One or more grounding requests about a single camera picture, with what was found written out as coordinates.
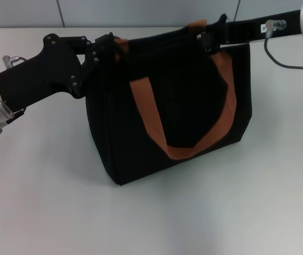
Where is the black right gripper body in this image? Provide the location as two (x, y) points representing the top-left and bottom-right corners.
(224, 10), (302, 45)

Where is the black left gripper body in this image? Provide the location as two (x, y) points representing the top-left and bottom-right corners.
(0, 33), (85, 114)

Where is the silver zipper pull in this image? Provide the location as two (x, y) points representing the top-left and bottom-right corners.
(197, 33), (213, 52)

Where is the black food bag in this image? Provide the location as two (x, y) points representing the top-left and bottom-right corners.
(85, 13), (253, 186)

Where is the right gripper cable with plug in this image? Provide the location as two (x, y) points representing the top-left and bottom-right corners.
(263, 19), (303, 71)

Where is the gripper cable with plug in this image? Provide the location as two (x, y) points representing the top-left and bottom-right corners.
(2, 55), (29, 69)
(263, 19), (303, 71)

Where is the left gripper cable with plug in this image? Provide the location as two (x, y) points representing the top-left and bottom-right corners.
(2, 55), (29, 69)

